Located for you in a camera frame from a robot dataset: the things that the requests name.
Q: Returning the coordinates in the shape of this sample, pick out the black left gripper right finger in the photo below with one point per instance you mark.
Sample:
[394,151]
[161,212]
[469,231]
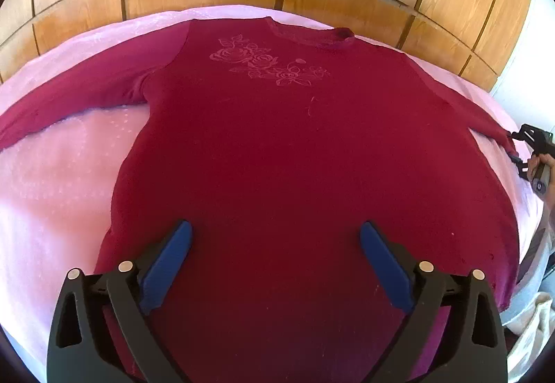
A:
[472,346]

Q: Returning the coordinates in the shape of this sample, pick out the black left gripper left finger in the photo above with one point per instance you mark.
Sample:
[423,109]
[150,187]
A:
[81,348]

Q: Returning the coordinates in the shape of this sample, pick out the dark red long-sleeve sweater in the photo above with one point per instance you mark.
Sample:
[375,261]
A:
[277,143]

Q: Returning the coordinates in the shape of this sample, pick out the pile of light clothes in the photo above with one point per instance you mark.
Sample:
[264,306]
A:
[531,320]

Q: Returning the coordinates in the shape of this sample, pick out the person's right hand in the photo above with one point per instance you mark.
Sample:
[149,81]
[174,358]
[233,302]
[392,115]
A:
[548,197]

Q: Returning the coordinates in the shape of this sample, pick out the grey mattress edge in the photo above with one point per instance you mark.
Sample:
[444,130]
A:
[532,271]

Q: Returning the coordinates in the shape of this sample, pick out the pink bed cover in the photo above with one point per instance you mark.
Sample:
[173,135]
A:
[56,185]

